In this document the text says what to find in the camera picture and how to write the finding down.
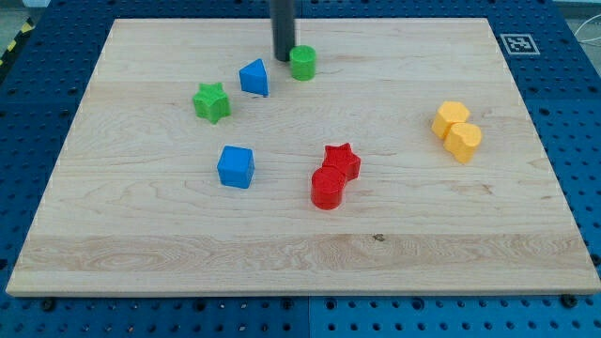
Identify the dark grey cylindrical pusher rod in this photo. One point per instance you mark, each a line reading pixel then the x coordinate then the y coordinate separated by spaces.
pixel 282 17

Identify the light wooden board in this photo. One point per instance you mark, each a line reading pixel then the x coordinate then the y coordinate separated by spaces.
pixel 135 207

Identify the red cylinder block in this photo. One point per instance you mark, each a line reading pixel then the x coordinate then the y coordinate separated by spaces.
pixel 327 187

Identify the yellow black hazard tape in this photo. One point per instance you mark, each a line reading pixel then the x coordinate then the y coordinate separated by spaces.
pixel 17 44

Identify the green cylinder block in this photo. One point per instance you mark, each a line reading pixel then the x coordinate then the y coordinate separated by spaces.
pixel 303 62

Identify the blue cube block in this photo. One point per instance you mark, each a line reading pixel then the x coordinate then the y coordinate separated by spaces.
pixel 236 167

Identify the blue triangle block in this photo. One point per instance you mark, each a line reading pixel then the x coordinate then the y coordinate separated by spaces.
pixel 254 79

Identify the white fiducial marker tag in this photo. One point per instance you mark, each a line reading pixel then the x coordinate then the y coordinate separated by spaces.
pixel 519 44

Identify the yellow hexagon block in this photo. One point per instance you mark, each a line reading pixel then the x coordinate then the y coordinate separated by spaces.
pixel 449 113

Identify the green star block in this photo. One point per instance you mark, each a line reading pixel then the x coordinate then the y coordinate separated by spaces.
pixel 211 102

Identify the yellow heart block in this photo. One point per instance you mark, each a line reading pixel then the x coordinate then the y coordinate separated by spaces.
pixel 462 141

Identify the red star block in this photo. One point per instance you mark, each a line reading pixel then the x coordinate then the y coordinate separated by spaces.
pixel 343 159

